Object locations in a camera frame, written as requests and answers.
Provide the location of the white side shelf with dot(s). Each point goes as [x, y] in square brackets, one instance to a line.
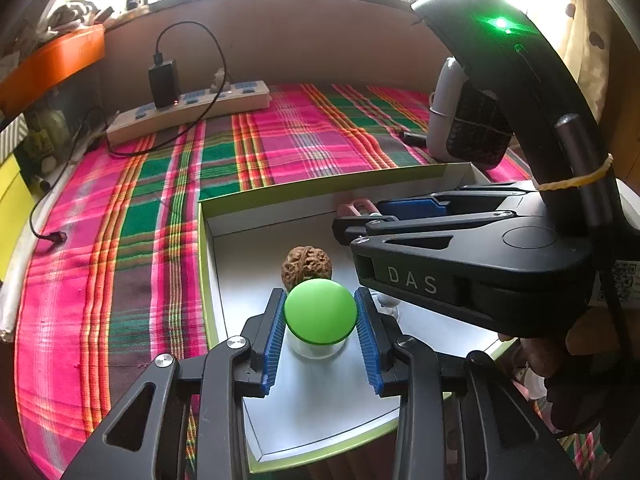
[10, 305]

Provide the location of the cream dotted curtain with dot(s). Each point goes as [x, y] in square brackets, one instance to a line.
[585, 25]

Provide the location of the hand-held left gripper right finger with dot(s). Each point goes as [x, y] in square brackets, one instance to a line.
[369, 345]

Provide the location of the yellow rubber band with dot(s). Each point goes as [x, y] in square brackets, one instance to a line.
[575, 178]

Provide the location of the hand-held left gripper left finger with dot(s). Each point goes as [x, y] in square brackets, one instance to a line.
[270, 345]

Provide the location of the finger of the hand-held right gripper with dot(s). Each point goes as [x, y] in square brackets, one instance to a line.
[425, 227]
[410, 207]

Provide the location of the green cardboard box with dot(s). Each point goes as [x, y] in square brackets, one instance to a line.
[320, 400]

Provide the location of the green-topped white spool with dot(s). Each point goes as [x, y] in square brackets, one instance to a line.
[320, 312]

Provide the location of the yellow box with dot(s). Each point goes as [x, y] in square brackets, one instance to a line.
[7, 210]

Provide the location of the brown walnut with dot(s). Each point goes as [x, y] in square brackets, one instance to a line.
[306, 267]

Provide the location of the white power strip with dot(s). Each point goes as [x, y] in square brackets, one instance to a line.
[190, 107]

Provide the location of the pink clip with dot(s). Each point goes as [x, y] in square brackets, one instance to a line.
[355, 207]

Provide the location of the black charger adapter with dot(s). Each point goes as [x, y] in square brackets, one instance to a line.
[164, 82]

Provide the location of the plaid cloth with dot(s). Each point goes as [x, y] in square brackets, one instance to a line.
[125, 260]

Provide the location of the grey space heater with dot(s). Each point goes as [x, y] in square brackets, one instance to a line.
[442, 110]

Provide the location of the person's right hand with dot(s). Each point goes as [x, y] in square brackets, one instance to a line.
[545, 360]

